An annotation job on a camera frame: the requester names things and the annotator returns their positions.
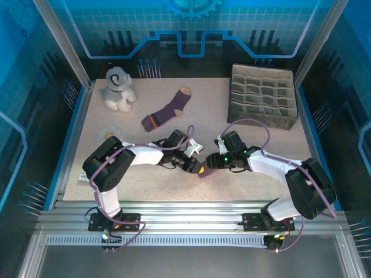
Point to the purple sock with teal toe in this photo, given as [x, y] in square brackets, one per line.
[210, 173]

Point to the purple sock with tan toe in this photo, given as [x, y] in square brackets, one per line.
[165, 113]

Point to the grey fabric divider organizer box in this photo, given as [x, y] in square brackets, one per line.
[261, 95]

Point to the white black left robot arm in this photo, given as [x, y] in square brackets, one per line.
[107, 165]

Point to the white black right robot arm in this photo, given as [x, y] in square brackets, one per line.
[313, 188]

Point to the white tape roll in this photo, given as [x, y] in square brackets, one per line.
[113, 130]

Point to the grey white plush dog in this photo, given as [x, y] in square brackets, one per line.
[117, 89]

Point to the small white printed label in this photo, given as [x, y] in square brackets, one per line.
[82, 177]

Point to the wide aluminium frame rail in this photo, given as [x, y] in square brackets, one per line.
[188, 217]

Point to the aluminium frame post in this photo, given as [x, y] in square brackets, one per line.
[318, 43]
[65, 43]

